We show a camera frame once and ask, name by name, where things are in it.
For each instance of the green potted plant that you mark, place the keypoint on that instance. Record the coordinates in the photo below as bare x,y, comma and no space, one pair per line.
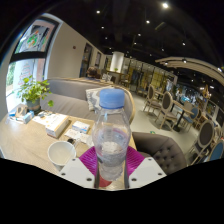
33,90

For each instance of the thick white book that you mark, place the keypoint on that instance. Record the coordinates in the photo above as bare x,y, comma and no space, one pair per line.
56,126

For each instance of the white printed mug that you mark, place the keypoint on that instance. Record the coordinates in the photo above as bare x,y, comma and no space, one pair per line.
61,153

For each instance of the grey white chevron cushion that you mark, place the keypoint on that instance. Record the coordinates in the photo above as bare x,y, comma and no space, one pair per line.
93,98

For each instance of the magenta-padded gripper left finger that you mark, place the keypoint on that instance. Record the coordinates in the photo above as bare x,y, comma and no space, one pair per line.
78,171

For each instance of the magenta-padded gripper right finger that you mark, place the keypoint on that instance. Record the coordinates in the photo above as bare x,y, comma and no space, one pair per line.
146,171

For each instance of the person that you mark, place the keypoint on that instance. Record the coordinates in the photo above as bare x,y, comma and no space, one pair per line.
91,71

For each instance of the blue tissue pack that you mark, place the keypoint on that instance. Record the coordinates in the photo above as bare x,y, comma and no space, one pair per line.
27,117

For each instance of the white round column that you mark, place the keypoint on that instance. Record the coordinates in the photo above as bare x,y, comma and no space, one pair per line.
117,61

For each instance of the grey curved sofa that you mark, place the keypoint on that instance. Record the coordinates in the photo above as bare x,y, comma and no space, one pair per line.
70,96

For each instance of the grey tufted armchair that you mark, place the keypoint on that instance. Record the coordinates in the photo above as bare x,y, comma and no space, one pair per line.
160,150

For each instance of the clear blue-capped water bottle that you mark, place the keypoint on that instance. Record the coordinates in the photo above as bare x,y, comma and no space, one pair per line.
111,133

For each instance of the window with colourful posters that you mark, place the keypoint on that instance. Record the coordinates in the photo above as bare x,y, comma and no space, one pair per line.
33,40

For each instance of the dark cafe table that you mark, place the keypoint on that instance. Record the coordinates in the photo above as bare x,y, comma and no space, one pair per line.
183,108

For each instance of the group of ceiling lights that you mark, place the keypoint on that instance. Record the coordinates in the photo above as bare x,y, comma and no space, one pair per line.
165,5

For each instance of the group of dining chairs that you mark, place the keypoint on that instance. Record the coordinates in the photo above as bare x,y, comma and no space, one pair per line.
166,106

